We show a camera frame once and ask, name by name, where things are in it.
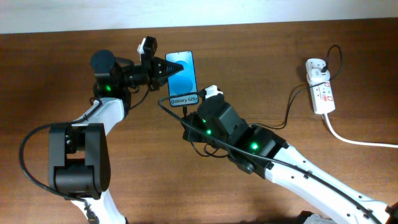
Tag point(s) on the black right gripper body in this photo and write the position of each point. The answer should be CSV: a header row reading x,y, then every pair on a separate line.
x,y
197,132

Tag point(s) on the white USB charger plug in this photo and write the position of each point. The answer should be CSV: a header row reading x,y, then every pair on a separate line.
x,y
316,76

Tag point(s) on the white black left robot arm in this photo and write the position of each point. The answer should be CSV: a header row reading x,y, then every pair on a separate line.
x,y
79,165

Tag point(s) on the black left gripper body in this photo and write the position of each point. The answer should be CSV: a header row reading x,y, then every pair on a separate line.
x,y
147,71

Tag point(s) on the blue smartphone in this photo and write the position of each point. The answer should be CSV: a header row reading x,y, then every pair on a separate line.
x,y
184,81

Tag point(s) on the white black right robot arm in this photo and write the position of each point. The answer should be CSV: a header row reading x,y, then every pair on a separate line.
x,y
257,150

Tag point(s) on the white power strip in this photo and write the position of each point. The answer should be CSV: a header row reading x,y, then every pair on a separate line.
x,y
321,94

